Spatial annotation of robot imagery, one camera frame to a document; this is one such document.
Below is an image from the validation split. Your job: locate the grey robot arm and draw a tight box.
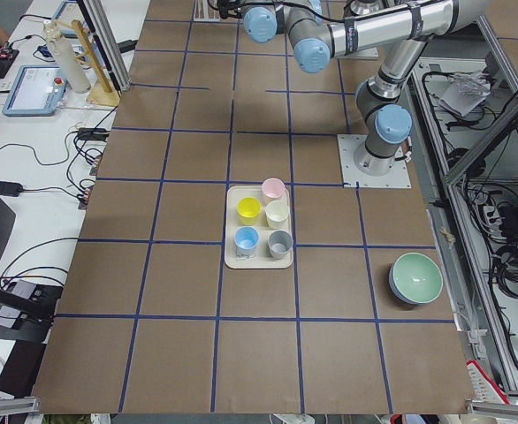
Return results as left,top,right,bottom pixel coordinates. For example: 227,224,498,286
344,0,382,18
234,1,489,176

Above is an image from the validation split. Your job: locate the yellow plastic cup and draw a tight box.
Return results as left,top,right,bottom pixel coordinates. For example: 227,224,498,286
236,197,262,226

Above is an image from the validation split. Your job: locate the cream green plastic cup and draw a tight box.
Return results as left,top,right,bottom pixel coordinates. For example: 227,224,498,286
265,201,290,229

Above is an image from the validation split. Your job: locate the pink plastic cup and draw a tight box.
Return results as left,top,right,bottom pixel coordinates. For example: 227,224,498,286
261,178,286,204

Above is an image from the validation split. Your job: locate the blue plastic cup on tray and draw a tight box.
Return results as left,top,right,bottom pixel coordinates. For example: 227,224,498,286
234,226,259,256

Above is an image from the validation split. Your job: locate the grey plastic cup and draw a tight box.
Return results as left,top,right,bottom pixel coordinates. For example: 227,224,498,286
268,230,293,259

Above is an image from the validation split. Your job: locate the cream plastic tray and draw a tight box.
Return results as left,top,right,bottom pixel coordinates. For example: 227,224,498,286
225,185,293,269

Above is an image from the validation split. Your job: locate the blue bowl underneath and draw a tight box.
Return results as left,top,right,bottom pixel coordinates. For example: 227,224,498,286
388,264,412,304

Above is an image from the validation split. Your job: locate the green bowl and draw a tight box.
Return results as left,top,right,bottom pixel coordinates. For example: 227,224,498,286
393,253,443,305

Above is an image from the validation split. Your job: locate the wooden mug tree stand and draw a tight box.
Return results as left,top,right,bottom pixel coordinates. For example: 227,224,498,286
52,19,119,107

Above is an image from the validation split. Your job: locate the crumpled white paper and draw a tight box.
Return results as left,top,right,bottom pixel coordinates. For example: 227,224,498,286
438,71,491,117

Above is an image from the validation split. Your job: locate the black power adapter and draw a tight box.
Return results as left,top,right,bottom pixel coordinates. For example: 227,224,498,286
0,181,25,197

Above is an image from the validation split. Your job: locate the blue teach pendant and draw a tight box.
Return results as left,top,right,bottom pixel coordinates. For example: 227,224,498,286
2,64,67,117

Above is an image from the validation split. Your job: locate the white thermos bottle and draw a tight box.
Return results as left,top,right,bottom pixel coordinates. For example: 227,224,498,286
43,19,91,94

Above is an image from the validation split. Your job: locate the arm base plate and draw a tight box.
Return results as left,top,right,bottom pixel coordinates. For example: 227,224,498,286
341,47,379,60
337,134,412,189

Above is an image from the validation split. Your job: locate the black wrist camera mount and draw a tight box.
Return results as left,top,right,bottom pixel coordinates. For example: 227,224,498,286
216,0,242,19

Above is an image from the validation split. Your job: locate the aluminium frame post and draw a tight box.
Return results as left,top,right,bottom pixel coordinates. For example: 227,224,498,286
77,0,131,93

